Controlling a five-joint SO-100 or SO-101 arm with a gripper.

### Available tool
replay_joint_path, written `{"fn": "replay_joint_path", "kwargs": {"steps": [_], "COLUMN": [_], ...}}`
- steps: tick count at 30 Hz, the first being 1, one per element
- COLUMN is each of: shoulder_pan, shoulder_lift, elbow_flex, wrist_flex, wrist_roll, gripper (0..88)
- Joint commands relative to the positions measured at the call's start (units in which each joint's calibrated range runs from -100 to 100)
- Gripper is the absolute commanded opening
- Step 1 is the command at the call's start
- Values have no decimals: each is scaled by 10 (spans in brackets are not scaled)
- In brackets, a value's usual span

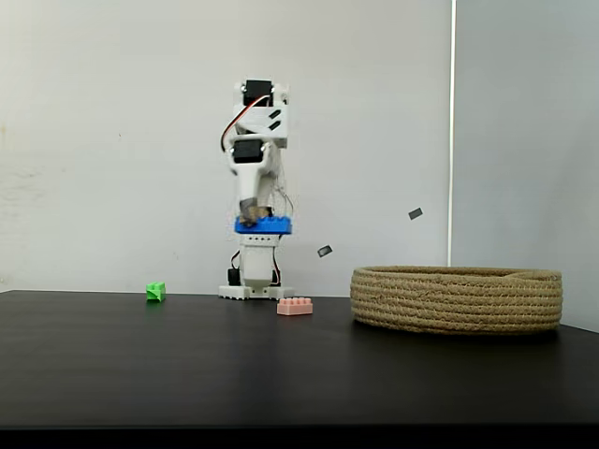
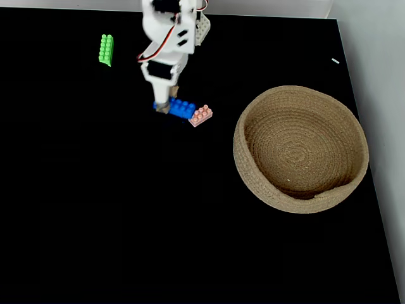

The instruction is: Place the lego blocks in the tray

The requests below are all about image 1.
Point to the blue lego block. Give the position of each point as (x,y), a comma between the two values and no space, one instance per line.
(273,227)

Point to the pink lego block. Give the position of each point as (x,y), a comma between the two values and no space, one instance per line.
(294,307)

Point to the green lego block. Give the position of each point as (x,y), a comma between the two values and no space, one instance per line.
(156,291)

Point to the grey tape piece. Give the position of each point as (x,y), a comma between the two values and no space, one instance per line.
(415,213)
(325,250)

